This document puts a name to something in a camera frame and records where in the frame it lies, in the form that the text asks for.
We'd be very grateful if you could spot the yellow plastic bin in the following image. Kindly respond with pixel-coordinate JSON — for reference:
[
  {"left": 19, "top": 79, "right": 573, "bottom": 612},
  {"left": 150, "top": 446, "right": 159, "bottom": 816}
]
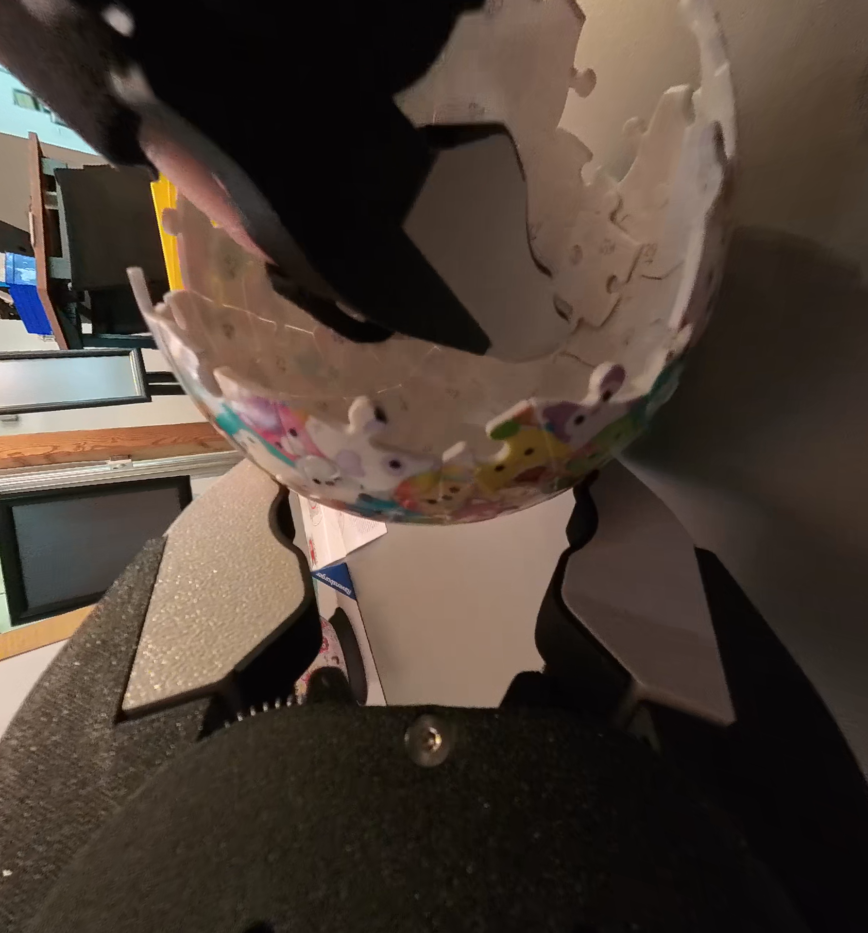
[{"left": 150, "top": 178, "right": 220, "bottom": 293}]

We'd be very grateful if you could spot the folded instruction leaflet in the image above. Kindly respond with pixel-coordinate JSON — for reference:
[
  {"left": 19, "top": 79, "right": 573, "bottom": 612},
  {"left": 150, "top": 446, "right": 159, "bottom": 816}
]
[{"left": 303, "top": 496, "right": 391, "bottom": 573}]

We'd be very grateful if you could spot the person's right hand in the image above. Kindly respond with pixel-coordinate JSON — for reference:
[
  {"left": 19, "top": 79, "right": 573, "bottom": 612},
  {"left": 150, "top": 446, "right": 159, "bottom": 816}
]
[{"left": 138, "top": 120, "right": 278, "bottom": 267}]

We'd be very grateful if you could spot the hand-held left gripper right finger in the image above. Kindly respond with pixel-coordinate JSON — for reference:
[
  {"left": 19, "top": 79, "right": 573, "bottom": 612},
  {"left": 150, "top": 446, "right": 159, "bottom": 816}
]
[{"left": 536, "top": 461, "right": 735, "bottom": 726}]

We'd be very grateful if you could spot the printed puzzle box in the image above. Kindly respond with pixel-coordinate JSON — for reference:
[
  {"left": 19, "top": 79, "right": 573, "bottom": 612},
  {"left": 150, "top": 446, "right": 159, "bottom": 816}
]
[{"left": 291, "top": 561, "right": 385, "bottom": 707}]

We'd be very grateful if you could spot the blue plastic crate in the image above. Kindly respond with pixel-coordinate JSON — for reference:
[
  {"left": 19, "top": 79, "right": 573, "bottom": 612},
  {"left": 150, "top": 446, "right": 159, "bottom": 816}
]
[{"left": 4, "top": 251, "right": 54, "bottom": 336}]

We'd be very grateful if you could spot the black framed dark screen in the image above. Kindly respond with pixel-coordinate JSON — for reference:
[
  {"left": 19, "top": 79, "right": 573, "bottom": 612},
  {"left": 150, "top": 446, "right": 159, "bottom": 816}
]
[{"left": 0, "top": 475, "right": 194, "bottom": 626}]

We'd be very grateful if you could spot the partly built puzzle ball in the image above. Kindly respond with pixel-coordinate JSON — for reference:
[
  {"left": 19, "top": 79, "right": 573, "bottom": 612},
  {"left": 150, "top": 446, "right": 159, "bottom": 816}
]
[{"left": 126, "top": 0, "right": 737, "bottom": 526}]

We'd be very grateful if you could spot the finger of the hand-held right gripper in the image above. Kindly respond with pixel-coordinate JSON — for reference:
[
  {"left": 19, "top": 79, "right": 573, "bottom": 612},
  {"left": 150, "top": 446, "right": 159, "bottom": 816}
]
[{"left": 403, "top": 133, "right": 575, "bottom": 360}]

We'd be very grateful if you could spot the wooden ceiling beam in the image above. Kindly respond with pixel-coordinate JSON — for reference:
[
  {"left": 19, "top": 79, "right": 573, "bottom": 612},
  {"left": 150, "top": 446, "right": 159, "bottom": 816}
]
[{"left": 0, "top": 421, "right": 232, "bottom": 475}]

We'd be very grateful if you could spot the black framed glass panel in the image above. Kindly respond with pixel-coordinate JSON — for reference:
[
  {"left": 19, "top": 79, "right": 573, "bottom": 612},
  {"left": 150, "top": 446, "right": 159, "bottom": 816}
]
[{"left": 0, "top": 348, "right": 149, "bottom": 420}]

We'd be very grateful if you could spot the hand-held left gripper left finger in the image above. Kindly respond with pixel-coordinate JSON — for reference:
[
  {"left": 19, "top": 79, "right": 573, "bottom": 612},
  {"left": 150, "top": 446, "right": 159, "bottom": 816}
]
[{"left": 120, "top": 463, "right": 324, "bottom": 719}]

